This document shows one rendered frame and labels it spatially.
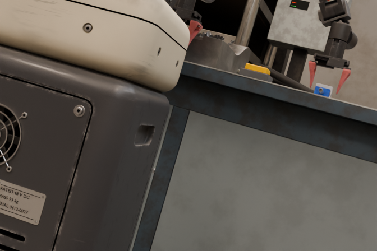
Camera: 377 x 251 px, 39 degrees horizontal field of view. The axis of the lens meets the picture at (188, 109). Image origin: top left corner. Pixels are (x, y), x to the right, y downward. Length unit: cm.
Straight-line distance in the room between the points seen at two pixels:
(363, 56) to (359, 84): 24
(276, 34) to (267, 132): 101
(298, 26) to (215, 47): 92
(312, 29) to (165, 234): 123
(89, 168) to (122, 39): 17
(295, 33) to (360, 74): 225
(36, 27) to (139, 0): 14
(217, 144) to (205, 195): 15
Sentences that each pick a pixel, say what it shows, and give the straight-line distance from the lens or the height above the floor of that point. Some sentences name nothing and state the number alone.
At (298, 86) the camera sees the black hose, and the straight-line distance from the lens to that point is 200.
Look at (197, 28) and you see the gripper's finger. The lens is 151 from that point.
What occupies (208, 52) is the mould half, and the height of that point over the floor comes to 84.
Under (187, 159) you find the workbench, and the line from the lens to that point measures 149.
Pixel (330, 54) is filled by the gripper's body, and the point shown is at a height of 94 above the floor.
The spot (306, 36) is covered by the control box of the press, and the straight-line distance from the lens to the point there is 238.
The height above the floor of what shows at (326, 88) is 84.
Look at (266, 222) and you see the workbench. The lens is 145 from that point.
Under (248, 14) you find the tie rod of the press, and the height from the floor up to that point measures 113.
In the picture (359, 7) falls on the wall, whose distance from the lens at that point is 468.
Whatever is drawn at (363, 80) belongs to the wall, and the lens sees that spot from 459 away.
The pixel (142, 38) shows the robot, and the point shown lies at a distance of 67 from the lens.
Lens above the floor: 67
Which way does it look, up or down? level
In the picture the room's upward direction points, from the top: 16 degrees clockwise
